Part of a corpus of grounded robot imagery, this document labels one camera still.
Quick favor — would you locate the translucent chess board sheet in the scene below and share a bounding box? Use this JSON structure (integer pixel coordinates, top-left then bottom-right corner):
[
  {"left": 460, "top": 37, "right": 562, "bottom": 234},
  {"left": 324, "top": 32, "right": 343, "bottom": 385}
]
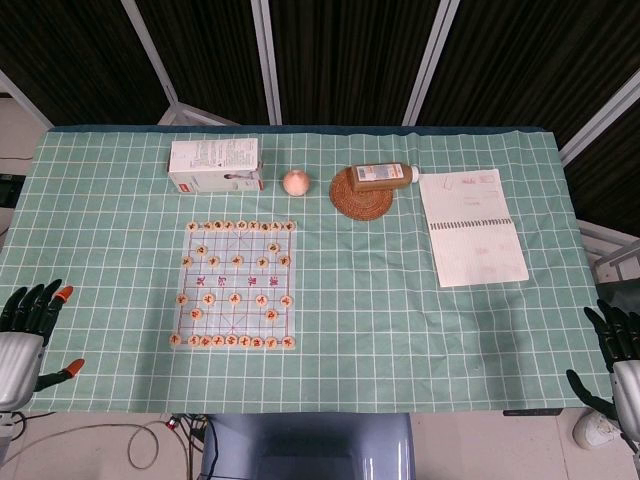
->
[{"left": 172, "top": 219, "right": 300, "bottom": 351}]

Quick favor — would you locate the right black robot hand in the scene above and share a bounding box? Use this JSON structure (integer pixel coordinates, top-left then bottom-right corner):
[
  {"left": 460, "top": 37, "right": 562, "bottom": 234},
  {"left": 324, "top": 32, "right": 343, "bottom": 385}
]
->
[{"left": 565, "top": 298, "right": 640, "bottom": 442}]

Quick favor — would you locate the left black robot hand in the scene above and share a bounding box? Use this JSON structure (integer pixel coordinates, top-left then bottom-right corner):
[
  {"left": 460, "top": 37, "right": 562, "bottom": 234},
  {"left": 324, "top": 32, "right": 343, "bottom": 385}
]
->
[{"left": 0, "top": 278, "right": 87, "bottom": 411}]

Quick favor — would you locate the black screen panel white frame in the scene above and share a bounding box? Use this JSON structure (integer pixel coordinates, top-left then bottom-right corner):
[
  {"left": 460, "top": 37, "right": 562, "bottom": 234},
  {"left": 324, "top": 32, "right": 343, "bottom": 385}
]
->
[
  {"left": 404, "top": 0, "right": 640, "bottom": 161},
  {"left": 562, "top": 99, "right": 640, "bottom": 226},
  {"left": 252, "top": 0, "right": 459, "bottom": 126},
  {"left": 0, "top": 0, "right": 179, "bottom": 129},
  {"left": 122, "top": 0, "right": 281, "bottom": 126}
]

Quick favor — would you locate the open spiral notebook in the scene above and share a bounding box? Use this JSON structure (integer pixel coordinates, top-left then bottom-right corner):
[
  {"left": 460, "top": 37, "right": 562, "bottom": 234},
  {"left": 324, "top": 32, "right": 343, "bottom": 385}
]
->
[{"left": 417, "top": 168, "right": 530, "bottom": 289}]

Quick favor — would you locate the white cardboard product box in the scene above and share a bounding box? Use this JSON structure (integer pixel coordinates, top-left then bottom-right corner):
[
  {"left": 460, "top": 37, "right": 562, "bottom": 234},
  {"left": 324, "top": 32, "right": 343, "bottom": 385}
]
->
[{"left": 167, "top": 137, "right": 265, "bottom": 195}]

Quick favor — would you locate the black box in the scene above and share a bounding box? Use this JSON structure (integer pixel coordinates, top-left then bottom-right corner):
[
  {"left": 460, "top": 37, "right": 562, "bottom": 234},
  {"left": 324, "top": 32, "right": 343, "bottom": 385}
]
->
[{"left": 0, "top": 173, "right": 25, "bottom": 207}]

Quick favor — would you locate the peach coloured ball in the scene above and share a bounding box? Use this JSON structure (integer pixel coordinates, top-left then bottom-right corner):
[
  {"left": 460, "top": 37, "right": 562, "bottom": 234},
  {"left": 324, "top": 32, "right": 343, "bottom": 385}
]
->
[{"left": 282, "top": 168, "right": 312, "bottom": 197}]

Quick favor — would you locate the black cable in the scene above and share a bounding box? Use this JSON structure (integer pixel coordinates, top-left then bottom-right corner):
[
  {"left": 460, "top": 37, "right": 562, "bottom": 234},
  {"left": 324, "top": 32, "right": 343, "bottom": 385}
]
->
[{"left": 0, "top": 411, "right": 57, "bottom": 444}]

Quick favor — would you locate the grey metal stand frame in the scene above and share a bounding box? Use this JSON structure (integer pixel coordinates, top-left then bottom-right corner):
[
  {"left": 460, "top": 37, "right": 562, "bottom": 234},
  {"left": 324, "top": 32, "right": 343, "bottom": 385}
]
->
[{"left": 577, "top": 217, "right": 640, "bottom": 286}]

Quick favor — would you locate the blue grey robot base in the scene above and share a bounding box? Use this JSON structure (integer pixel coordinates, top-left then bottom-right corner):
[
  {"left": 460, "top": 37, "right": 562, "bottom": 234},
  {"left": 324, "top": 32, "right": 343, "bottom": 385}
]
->
[{"left": 199, "top": 412, "right": 416, "bottom": 480}]

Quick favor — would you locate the round woven rattan coaster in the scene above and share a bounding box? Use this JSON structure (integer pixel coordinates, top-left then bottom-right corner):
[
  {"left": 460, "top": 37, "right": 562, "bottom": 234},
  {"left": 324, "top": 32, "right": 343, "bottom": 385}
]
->
[{"left": 328, "top": 167, "right": 395, "bottom": 220}]

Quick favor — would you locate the white screen foot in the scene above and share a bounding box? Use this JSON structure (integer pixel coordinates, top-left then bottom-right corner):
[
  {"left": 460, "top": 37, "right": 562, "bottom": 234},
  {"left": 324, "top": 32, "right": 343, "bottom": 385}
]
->
[{"left": 157, "top": 102, "right": 241, "bottom": 127}]

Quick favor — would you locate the brown drink bottle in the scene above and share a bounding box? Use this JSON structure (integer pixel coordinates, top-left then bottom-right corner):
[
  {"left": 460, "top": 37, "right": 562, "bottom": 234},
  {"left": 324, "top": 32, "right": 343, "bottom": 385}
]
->
[{"left": 348, "top": 161, "right": 421, "bottom": 193}]

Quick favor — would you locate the green checkered tablecloth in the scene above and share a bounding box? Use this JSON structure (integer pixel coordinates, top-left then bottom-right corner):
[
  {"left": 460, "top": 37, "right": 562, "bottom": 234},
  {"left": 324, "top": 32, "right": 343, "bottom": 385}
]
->
[{"left": 0, "top": 124, "right": 619, "bottom": 416}]

